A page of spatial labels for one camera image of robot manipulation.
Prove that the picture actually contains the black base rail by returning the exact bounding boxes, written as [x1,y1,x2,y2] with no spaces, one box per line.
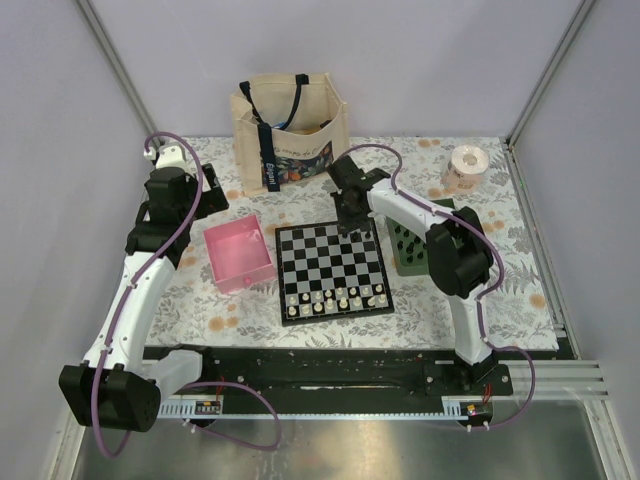
[142,344,516,416]

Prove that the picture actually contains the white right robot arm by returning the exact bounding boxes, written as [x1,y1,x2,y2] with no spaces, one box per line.
[328,155,497,396]

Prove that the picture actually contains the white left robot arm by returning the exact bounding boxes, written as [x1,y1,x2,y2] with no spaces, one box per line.
[59,141,229,432]

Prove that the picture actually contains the pink plastic box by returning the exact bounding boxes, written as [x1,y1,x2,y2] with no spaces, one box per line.
[204,215,276,294]

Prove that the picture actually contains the green plastic tray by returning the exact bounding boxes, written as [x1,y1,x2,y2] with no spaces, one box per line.
[386,218,429,277]

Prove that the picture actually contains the beige canvas tote bag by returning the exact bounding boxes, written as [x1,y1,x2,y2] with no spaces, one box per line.
[230,73,350,195]

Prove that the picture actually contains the floral patterned tablecloth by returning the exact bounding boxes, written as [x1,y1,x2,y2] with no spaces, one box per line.
[146,137,558,352]

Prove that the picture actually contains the black white chessboard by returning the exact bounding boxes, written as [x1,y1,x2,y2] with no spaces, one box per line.
[275,219,394,326]

